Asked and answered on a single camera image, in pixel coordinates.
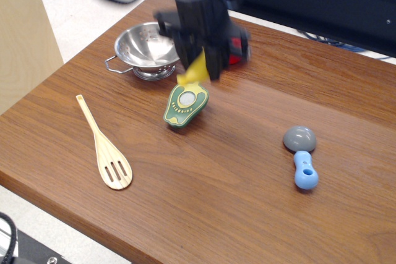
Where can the yellow toy banana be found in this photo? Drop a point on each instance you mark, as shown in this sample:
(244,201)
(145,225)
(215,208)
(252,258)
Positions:
(196,72)

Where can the black metal rail frame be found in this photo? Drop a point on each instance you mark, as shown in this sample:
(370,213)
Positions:
(368,24)

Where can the red toy tomato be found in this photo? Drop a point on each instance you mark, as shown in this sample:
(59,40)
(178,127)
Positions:
(239,50)

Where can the wooden slotted spatula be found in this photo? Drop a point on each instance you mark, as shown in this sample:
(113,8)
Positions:
(114,168)

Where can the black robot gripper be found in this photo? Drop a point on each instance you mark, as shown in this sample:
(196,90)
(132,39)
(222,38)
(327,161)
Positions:
(202,24)

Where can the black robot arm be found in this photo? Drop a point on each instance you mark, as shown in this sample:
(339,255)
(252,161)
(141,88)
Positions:
(207,41)

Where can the stainless steel colander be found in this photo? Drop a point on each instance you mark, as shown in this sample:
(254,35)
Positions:
(148,54)

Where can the aluminium and black base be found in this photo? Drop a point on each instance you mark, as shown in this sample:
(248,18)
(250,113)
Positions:
(18,247)

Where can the light wooden panel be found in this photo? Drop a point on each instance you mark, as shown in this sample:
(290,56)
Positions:
(29,51)

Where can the green toy pepper half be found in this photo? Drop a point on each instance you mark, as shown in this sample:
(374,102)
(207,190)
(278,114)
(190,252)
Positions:
(185,103)

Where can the grey and blue toy scoop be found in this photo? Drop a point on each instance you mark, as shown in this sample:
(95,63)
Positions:
(302,141)

